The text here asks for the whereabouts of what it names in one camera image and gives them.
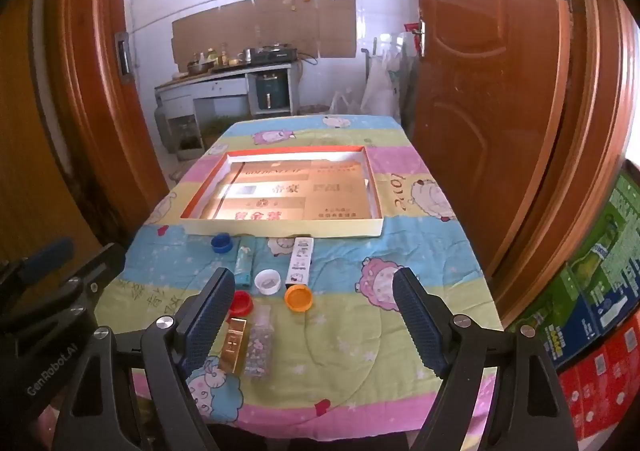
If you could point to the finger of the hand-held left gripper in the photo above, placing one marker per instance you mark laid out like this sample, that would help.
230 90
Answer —
47 253
100 271

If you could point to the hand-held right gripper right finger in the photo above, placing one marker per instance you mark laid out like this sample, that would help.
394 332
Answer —
420 321

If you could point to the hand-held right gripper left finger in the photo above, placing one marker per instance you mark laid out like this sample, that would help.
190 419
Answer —
207 321

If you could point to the gold rectangular box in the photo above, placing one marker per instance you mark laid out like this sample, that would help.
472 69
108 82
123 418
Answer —
235 346

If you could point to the red bottle cap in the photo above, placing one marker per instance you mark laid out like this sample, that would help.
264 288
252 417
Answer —
242 303

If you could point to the clear glitter-filled plastic box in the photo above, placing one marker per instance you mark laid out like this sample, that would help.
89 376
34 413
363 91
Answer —
260 341

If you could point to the teal rectangular box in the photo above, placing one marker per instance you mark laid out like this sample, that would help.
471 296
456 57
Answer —
245 261

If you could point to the white bottle cap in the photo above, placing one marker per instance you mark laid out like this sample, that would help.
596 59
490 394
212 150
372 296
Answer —
266 281

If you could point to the blue bottle cap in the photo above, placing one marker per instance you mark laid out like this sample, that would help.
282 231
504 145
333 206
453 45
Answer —
221 243

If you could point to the orange bottle cap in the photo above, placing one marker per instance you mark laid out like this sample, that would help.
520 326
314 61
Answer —
298 299

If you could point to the white cartoon print box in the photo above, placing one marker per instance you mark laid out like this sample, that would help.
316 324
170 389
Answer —
300 261

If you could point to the shallow orange-rimmed cardboard tray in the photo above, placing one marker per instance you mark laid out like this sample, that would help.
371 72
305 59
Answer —
300 201

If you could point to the grey gas cylinder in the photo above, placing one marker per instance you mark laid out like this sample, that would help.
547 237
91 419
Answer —
162 123

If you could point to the red printed carton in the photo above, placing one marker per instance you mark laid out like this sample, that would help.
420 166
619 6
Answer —
600 381

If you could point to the metal strike plate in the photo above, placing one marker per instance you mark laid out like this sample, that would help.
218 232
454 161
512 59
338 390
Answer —
122 53

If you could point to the grey kitchen counter cabinet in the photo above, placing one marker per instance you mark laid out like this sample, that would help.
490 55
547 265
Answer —
215 88

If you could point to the metal wok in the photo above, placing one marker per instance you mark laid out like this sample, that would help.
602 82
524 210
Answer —
200 66

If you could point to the small white plastic bag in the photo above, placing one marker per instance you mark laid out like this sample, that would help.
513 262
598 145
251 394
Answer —
342 102

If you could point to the green air fryer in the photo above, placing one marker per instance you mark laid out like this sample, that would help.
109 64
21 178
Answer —
272 91

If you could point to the large white plastic bag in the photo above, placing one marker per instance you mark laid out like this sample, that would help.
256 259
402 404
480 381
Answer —
375 86

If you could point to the brown wooden door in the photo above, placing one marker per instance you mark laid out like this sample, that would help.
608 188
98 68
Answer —
475 81

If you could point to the grey metal pipe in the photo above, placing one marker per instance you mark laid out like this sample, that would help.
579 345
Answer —
364 68

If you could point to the small metal pot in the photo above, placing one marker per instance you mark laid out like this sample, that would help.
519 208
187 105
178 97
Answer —
248 54

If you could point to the black gas stove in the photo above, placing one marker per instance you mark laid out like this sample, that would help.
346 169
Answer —
272 54

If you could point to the brown cardboard sheets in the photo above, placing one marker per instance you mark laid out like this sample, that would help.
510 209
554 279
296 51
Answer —
260 26

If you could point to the red ribbon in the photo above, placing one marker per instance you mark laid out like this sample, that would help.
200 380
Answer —
410 26

